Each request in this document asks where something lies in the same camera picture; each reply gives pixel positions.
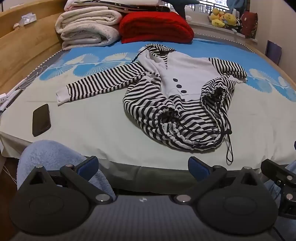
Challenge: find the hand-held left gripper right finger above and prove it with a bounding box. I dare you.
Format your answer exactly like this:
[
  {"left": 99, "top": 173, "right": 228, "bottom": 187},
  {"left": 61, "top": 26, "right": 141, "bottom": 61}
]
[{"left": 173, "top": 156, "right": 270, "bottom": 205}]

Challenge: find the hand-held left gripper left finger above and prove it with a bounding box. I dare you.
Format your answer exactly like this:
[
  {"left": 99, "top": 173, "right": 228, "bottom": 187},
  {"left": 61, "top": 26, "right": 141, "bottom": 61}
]
[{"left": 17, "top": 156, "right": 114, "bottom": 205}]

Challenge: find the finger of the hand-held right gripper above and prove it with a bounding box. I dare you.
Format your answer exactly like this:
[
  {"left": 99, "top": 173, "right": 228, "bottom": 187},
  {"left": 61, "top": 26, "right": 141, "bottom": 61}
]
[{"left": 261, "top": 159, "right": 296, "bottom": 218}]

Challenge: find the black white striped hoodie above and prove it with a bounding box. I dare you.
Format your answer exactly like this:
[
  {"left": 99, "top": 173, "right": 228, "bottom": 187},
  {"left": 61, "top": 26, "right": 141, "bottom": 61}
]
[{"left": 56, "top": 43, "right": 248, "bottom": 163}]

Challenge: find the person's right leg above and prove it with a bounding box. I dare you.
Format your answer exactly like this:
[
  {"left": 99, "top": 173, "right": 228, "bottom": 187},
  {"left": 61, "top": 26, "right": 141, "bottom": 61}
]
[{"left": 264, "top": 160, "right": 296, "bottom": 205}]

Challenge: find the grey mattress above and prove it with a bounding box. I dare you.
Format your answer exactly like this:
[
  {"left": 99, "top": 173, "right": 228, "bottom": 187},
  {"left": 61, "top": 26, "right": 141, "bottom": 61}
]
[{"left": 0, "top": 32, "right": 264, "bottom": 196}]

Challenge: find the light blue fluffy cloth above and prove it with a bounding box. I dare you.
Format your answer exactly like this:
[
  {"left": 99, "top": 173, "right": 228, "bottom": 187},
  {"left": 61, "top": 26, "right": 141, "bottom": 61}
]
[{"left": 17, "top": 140, "right": 116, "bottom": 201}]

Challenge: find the black smartphone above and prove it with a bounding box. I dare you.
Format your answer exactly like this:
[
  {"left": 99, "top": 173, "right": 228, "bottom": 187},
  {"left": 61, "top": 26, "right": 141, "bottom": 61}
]
[{"left": 32, "top": 104, "right": 52, "bottom": 137}]

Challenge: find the white power strip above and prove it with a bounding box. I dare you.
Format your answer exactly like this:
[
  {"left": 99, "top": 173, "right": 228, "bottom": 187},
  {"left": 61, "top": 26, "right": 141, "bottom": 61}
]
[{"left": 0, "top": 93, "right": 9, "bottom": 112}]

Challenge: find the wooden bed headboard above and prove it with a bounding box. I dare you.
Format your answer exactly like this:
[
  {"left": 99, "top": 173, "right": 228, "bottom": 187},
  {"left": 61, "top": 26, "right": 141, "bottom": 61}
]
[{"left": 0, "top": 0, "right": 67, "bottom": 90}]

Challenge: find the white window sill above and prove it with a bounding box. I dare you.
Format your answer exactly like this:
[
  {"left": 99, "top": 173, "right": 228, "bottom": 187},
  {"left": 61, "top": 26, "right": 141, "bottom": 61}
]
[{"left": 188, "top": 21, "right": 258, "bottom": 43}]

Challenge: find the white folded blanket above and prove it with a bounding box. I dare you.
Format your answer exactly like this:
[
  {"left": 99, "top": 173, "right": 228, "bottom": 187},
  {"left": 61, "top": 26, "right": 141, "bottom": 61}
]
[{"left": 55, "top": 6, "right": 123, "bottom": 51}]

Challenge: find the black white spotted plush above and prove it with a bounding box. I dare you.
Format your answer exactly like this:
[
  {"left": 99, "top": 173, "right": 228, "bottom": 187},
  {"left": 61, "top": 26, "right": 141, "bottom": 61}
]
[{"left": 231, "top": 20, "right": 242, "bottom": 33}]

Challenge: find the red folded blanket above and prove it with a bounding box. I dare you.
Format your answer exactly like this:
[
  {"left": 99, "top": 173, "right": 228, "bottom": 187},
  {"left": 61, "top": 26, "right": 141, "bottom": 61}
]
[{"left": 119, "top": 11, "right": 195, "bottom": 44}]

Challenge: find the yellow duck plush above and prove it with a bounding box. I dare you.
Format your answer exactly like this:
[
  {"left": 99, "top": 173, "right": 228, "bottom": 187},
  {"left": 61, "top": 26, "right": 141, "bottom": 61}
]
[{"left": 209, "top": 8, "right": 226, "bottom": 28}]

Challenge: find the dark red cushion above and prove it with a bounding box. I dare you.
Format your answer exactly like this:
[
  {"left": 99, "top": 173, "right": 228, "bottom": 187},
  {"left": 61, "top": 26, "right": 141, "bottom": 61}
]
[{"left": 240, "top": 11, "right": 258, "bottom": 39}]

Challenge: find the clear plastic packet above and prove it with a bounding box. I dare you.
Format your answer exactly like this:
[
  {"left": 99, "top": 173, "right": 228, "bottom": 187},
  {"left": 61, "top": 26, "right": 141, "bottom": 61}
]
[{"left": 20, "top": 14, "right": 37, "bottom": 26}]

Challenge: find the white pink folded cloth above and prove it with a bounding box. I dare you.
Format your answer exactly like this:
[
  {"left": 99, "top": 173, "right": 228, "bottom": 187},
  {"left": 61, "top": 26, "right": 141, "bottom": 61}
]
[{"left": 63, "top": 0, "right": 162, "bottom": 11}]

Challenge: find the teal shark plush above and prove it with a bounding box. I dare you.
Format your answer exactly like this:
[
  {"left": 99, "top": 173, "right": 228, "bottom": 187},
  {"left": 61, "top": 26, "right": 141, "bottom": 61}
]
[{"left": 166, "top": 0, "right": 200, "bottom": 20}]

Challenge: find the window with railing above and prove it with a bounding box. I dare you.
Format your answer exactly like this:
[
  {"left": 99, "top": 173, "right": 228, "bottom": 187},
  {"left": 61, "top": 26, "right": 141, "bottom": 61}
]
[{"left": 199, "top": 0, "right": 230, "bottom": 12}]

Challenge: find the blue hanging cloth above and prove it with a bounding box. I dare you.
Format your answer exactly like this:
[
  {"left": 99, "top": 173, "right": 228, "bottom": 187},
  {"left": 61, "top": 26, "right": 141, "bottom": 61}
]
[{"left": 227, "top": 0, "right": 250, "bottom": 15}]

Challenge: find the white charging cable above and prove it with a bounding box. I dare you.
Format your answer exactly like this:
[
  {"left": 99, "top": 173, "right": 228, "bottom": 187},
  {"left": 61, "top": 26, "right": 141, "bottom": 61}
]
[{"left": 6, "top": 70, "right": 48, "bottom": 99}]

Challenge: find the wooden bed side rail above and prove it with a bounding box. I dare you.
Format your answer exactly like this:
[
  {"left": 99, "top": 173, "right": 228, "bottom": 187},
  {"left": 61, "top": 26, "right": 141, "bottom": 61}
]
[{"left": 250, "top": 45, "right": 296, "bottom": 90}]

